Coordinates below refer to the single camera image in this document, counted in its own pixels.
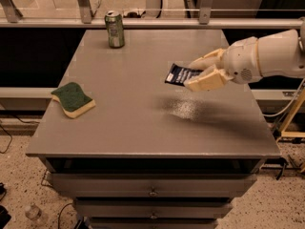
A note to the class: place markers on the green and yellow sponge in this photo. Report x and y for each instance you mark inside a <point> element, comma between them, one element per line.
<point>73,100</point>

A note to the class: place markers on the green soda can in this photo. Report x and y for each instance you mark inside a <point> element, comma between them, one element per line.
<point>114,25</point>

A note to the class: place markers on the yellow wooden frame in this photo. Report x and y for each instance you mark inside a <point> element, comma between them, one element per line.
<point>283,129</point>

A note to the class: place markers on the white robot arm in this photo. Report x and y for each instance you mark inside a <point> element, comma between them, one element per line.
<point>281,54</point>

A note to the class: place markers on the dark blue rxbar wrapper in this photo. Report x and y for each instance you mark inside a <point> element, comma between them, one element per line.
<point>177,75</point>

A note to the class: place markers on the grey drawer cabinet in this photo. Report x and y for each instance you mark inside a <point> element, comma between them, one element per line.
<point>143,125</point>

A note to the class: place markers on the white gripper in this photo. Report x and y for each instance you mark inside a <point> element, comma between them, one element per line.
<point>240,61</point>

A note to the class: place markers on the grey drawer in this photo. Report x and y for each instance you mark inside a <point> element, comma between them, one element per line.
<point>151,186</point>
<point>153,209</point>

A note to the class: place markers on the middle grey drawer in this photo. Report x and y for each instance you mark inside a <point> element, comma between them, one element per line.
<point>153,209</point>

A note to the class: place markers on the grey metal railing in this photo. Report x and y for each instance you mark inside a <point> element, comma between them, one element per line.
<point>206,14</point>

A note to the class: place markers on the top grey drawer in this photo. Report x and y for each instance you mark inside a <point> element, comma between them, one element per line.
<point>151,186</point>

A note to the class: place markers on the clear plastic water bottle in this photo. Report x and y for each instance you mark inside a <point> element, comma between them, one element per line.
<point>35,214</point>

